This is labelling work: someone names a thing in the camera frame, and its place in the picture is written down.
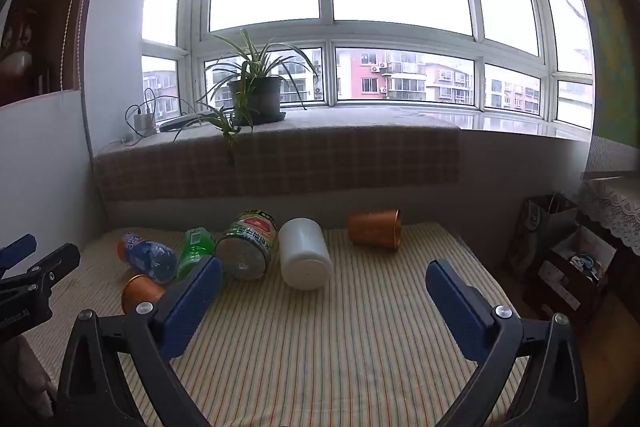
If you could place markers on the brown paper bag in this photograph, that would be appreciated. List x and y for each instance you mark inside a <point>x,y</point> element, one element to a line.
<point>540,227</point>

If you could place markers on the white window frame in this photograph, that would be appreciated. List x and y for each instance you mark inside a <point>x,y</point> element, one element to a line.
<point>327,32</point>

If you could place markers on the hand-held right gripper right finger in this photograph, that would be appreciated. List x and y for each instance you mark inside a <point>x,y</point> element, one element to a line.
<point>462,307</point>

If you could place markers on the blue bottle with orange cap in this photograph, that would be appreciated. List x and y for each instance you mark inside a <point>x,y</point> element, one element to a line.
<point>150,257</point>

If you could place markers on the small copper metal cup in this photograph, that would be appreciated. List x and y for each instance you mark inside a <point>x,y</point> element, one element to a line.
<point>140,292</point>

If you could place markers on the large copper metal cup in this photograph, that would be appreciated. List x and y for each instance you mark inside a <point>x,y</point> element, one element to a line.
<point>375,229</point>

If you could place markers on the striped bed sheet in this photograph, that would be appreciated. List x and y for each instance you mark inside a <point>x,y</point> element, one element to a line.
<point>325,347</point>

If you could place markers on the green plastic bottle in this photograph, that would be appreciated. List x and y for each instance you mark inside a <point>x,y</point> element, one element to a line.
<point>196,247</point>

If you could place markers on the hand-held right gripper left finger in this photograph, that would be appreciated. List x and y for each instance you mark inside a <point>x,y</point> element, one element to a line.
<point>187,307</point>

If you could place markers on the plaid blanket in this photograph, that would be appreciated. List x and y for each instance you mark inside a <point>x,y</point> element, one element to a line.
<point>325,157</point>

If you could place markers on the open cardboard box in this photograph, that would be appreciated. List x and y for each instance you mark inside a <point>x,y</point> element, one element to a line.
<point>565,287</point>

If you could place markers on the brown wooden cabinet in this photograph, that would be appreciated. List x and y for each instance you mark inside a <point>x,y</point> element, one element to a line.
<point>45,32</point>

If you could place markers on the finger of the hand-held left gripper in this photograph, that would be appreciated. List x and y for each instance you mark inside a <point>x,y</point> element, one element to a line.
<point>15,252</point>
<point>47,269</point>

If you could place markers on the white lace cloth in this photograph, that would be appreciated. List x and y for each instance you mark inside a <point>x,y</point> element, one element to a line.
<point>617,202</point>

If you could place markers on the dark flat device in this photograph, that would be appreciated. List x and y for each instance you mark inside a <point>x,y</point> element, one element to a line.
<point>182,122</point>

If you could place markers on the dark cloth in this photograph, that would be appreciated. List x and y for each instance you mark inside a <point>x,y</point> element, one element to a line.
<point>22,377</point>

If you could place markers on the green and red can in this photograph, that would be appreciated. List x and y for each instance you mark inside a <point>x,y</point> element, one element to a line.
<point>247,244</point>

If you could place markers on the white plastic jar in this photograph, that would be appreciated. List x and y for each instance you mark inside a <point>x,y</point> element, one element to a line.
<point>305,254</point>

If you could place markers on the potted spider plant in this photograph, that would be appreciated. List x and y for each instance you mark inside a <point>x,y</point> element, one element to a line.
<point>255,97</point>

